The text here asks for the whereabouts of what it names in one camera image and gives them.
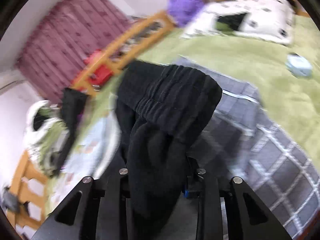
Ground black pants with white stripe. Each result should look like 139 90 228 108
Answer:
116 60 222 239

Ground fruit print plastic sheet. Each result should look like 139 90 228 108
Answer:
44 112 121 216

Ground grey checkered cloth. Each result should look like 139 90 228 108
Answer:
175 56 319 239

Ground folded floral quilt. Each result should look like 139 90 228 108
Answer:
23 100 69 177

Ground black clothes pile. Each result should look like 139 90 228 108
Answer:
53 88 88 176

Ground red chair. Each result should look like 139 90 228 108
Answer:
84 49 113 91

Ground green bed blanket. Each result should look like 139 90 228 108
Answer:
44 17 320 205

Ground small white blue object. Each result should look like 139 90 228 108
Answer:
286 53 312 77

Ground maroon curtain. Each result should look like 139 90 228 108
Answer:
16 0 131 103

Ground floral white pillow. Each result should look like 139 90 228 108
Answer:
182 0 295 46

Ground purple plush toy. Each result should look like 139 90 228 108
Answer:
167 0 204 28

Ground wooden bed frame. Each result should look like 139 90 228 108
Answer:
4 0 308 230

